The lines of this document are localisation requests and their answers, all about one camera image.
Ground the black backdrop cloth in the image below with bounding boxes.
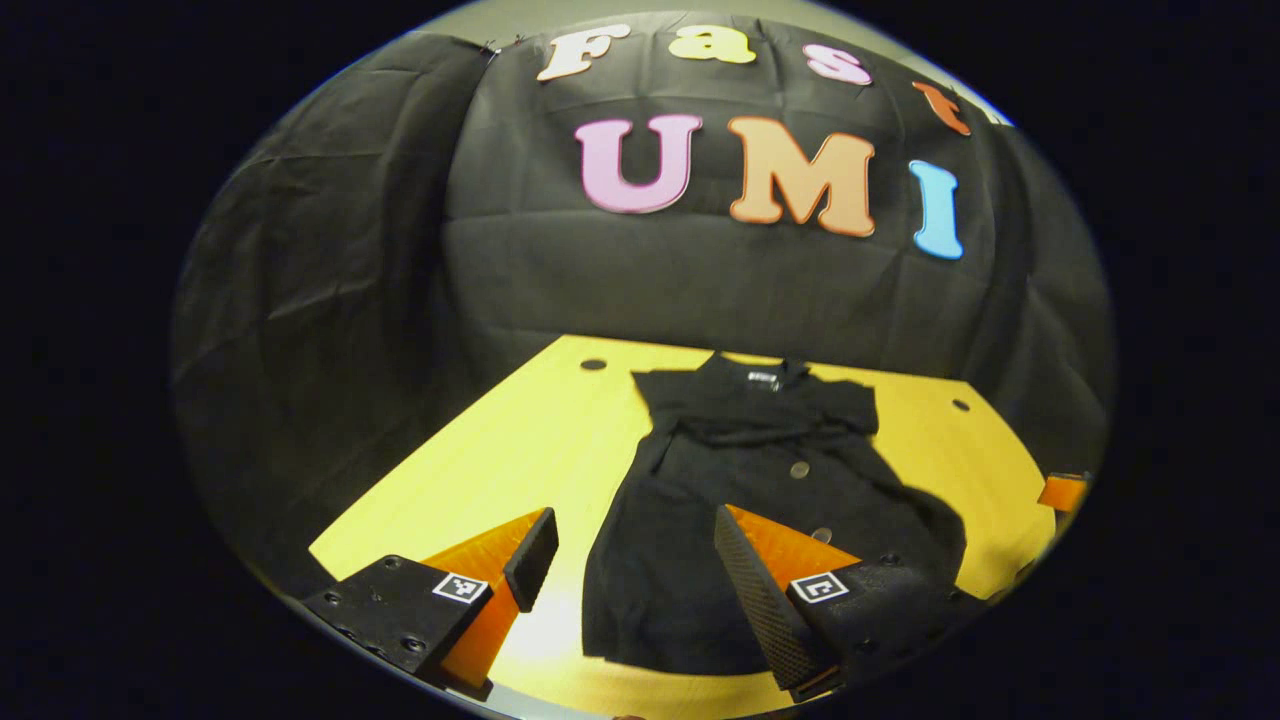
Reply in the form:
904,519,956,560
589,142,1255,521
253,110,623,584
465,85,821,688
168,10,1116,601

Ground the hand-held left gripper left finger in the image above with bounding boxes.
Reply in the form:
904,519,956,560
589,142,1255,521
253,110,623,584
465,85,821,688
302,507,559,701

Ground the black polo shirt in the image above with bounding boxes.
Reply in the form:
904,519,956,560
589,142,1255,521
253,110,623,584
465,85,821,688
582,352,968,676

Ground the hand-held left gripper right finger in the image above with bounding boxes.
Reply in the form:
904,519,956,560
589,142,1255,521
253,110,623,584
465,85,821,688
713,505,986,704

